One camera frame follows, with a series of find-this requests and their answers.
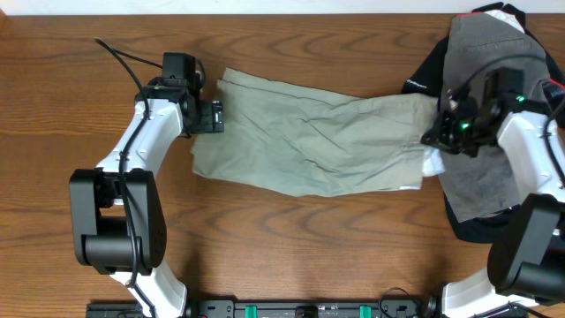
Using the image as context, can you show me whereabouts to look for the khaki green shorts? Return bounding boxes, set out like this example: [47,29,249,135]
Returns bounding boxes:
[192,68,445,197]

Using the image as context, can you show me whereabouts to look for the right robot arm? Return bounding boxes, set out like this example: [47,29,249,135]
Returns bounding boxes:
[421,67,564,317]

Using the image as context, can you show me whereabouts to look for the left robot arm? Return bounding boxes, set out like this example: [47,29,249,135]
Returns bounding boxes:
[69,52,224,317]

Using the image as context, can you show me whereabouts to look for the black garment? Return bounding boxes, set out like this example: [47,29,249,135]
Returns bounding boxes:
[402,2,564,244]

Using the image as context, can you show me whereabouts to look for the grey shorts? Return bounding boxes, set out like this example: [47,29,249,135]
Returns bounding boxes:
[436,11,553,223]

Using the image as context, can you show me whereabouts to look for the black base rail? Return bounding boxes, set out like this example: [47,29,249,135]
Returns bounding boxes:
[86,286,442,318]

